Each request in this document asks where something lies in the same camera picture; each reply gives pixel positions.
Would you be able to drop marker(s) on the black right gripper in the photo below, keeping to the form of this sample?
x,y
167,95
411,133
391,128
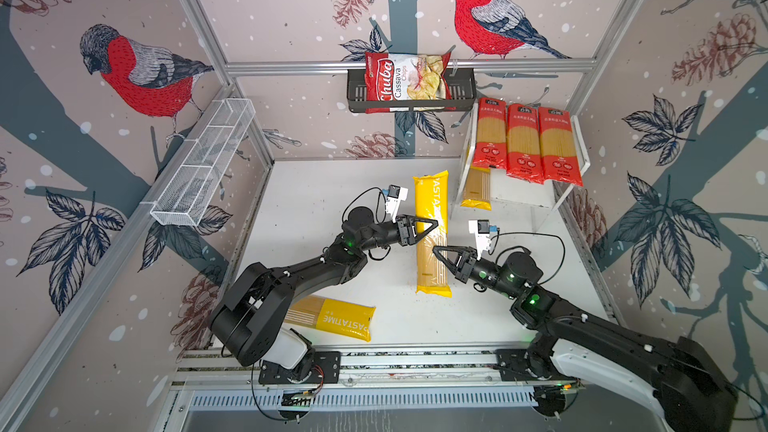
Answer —
x,y
466,262

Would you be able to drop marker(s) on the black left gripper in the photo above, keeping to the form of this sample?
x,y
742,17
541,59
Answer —
x,y
403,224

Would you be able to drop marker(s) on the yellow pasta bag top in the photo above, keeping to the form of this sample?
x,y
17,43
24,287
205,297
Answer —
x,y
477,189

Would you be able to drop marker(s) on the red spaghetti bag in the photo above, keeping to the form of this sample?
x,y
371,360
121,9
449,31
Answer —
x,y
523,158
490,146
557,147

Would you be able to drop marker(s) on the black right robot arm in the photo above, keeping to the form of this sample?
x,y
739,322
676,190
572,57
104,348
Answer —
x,y
678,381

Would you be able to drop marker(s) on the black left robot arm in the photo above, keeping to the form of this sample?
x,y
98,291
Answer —
x,y
249,317

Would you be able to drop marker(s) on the white two-tier shelf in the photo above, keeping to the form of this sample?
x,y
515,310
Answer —
x,y
542,199

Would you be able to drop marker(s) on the yellow Pastatime pasta bag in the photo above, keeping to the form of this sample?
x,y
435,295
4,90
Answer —
x,y
332,316

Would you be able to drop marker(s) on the red cassava chips bag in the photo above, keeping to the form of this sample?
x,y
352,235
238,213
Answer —
x,y
406,77

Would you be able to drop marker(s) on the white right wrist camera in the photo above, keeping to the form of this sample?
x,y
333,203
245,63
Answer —
x,y
485,235

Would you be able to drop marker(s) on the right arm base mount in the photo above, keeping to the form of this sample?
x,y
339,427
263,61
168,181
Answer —
x,y
517,365

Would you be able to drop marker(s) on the black wall basket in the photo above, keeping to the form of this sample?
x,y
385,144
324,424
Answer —
x,y
461,95

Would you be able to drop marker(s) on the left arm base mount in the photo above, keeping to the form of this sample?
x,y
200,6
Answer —
x,y
315,368

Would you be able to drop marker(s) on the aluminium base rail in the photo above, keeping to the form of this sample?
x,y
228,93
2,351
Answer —
x,y
380,367

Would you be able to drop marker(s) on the white wire mesh basket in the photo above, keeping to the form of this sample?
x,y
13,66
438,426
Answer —
x,y
190,191

